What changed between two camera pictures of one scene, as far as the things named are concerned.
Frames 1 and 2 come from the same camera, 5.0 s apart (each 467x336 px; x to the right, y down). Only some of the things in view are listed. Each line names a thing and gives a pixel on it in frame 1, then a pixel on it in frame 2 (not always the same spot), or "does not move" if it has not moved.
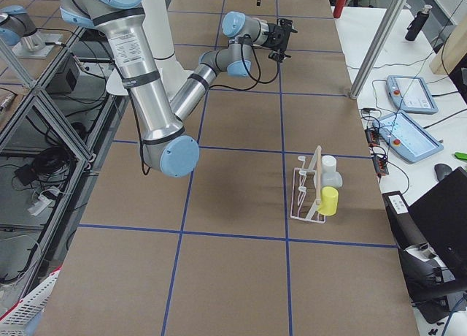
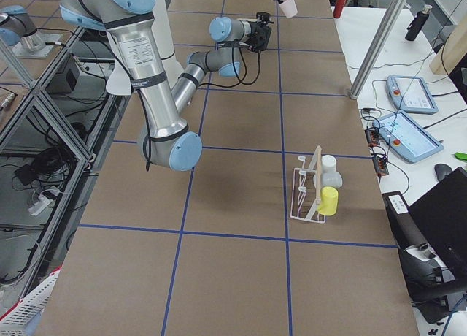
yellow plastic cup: [329, 201] does not move
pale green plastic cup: [329, 163] does not move
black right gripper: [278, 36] → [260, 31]
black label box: [408, 233] does not move
